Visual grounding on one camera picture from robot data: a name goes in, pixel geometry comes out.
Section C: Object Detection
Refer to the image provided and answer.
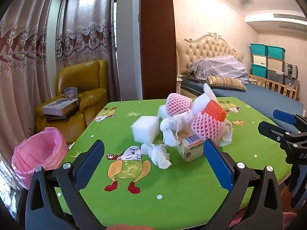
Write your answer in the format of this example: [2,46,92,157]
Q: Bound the thick white foam piece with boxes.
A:
[158,104,168,120]

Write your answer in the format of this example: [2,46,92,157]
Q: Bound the small drink carton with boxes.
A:
[175,128,205,162]

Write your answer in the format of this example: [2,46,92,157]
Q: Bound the flat dark box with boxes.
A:
[45,111,79,122]

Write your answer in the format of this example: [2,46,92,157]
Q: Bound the beige lace curtain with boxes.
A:
[0,0,56,149]
[57,0,120,101]

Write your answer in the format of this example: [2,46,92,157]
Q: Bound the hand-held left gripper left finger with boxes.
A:
[25,139,106,230]

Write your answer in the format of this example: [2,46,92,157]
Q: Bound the grey purple quilt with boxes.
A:
[188,55,248,85]

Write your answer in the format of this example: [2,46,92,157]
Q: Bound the orange foam net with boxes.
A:
[201,100,227,122]

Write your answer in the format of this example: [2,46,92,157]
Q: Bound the bin with pink liner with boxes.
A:
[12,127,69,190]

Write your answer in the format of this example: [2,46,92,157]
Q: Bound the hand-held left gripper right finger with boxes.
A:
[203,138,284,230]

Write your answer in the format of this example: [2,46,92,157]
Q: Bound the white foam block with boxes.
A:
[131,116,160,144]

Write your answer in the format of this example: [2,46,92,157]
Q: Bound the small blue printed box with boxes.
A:
[64,87,78,99]

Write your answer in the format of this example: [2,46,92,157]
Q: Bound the stack of plastic storage boxes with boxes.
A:
[250,43,286,84]

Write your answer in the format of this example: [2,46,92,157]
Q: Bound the white tissue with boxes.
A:
[160,113,192,146]
[141,142,172,168]

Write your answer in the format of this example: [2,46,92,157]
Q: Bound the large pink foam net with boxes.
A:
[191,111,224,141]

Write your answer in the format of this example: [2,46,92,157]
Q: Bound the white paper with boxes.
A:
[217,120,233,146]

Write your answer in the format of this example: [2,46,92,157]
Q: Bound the blue bed mattress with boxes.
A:
[181,79,305,125]

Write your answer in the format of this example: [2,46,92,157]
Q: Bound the green cartoon printed tablecloth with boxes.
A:
[54,97,294,228]

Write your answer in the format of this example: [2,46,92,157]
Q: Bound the wooden crib rail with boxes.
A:
[248,74,300,100]

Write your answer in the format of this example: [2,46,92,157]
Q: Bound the beige tufted headboard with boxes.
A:
[176,32,244,97]

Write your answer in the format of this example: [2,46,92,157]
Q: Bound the brown wooden panel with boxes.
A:
[140,0,178,101]

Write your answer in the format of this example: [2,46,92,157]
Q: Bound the yellow leather armchair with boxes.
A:
[35,60,108,144]

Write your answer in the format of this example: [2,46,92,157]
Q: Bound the striped brown pillow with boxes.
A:
[207,76,247,92]

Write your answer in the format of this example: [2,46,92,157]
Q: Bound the flat white cardboard box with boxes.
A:
[42,98,79,115]

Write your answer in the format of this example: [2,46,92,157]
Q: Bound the checked dark bag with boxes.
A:
[284,62,299,79]

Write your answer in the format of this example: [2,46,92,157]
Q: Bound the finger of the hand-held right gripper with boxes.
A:
[273,109,307,135]
[258,121,307,149]

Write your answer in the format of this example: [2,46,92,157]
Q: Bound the ceiling air vent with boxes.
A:
[273,13,307,20]

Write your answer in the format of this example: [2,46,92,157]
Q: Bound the small pink foam net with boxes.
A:
[166,93,192,116]

